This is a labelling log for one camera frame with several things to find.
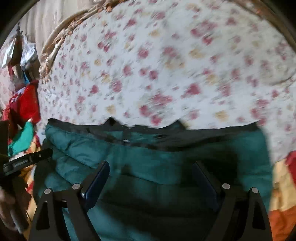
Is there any dark green puffer jacket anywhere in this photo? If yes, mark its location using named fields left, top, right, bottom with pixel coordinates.
left=32, top=116, right=274, bottom=241

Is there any person's left hand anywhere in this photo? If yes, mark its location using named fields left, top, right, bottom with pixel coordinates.
left=1, top=182, right=31, bottom=231

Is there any bright green garment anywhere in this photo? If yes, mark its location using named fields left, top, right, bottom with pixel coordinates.
left=8, top=121, right=34, bottom=158

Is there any orange red cartoon blanket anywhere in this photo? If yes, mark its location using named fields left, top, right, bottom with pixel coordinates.
left=21, top=136, right=296, bottom=241

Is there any red garment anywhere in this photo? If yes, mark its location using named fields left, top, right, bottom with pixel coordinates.
left=3, top=80, right=41, bottom=136

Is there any cluttered wooden bedside stand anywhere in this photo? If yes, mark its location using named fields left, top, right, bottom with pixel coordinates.
left=1, top=24, right=40, bottom=93

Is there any floral bed quilt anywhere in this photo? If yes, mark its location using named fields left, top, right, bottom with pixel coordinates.
left=37, top=1, right=295, bottom=162

